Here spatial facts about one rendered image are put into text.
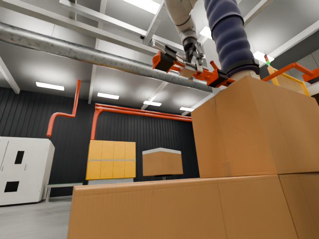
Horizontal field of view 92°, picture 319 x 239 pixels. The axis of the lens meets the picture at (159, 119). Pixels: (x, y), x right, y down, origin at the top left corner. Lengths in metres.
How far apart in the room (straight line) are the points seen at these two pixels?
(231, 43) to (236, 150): 0.75
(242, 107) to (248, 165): 0.23
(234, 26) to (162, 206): 1.24
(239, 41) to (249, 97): 0.59
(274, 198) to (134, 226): 0.44
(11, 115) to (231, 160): 12.08
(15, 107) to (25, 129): 1.47
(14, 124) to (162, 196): 11.89
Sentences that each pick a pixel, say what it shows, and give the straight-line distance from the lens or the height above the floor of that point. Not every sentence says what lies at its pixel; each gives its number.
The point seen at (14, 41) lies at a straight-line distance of 6.99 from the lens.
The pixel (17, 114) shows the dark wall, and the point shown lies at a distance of 12.29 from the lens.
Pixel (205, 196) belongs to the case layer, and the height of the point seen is 0.51.
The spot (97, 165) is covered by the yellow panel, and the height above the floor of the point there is 1.30.
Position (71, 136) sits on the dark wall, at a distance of 11.43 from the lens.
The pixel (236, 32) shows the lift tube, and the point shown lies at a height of 1.45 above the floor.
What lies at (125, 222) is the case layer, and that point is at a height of 0.49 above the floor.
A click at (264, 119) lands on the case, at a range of 0.72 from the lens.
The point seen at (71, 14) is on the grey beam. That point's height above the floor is 3.22.
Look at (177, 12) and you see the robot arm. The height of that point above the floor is 1.34.
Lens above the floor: 0.55
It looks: 21 degrees up
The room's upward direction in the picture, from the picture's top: 4 degrees counter-clockwise
